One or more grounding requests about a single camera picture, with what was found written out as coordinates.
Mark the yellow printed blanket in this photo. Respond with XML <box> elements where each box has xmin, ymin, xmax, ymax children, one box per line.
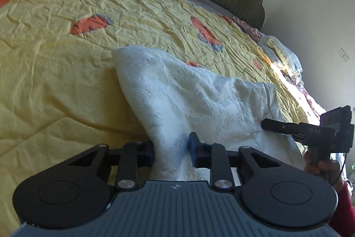
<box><xmin>0</xmin><ymin>0</ymin><xmax>328</xmax><ymax>235</ymax></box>

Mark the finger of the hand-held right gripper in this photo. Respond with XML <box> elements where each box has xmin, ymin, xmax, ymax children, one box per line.
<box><xmin>261</xmin><ymin>118</ymin><xmax>323</xmax><ymax>140</ymax></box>

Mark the person's right hand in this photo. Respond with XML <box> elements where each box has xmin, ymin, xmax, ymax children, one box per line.
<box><xmin>304</xmin><ymin>149</ymin><xmax>344</xmax><ymax>186</ymax></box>

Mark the black cable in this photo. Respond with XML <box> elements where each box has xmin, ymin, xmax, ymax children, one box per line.
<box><xmin>333</xmin><ymin>152</ymin><xmax>349</xmax><ymax>187</ymax></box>

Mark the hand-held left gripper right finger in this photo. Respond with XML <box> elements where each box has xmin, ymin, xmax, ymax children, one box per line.
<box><xmin>188</xmin><ymin>132</ymin><xmax>278</xmax><ymax>191</ymax></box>

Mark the cream folded quilt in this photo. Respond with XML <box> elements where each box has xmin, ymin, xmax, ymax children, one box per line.
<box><xmin>257</xmin><ymin>35</ymin><xmax>303</xmax><ymax>78</ymax></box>

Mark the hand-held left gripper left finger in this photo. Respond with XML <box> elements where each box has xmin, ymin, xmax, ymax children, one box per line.
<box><xmin>69</xmin><ymin>141</ymin><xmax>155</xmax><ymax>191</ymax></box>

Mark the zebra striped blanket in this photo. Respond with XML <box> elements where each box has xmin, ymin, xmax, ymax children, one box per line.
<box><xmin>281</xmin><ymin>70</ymin><xmax>328</xmax><ymax>118</ymax></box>

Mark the white textured towel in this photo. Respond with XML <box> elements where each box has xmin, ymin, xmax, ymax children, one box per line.
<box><xmin>112</xmin><ymin>45</ymin><xmax>307</xmax><ymax>182</ymax></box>

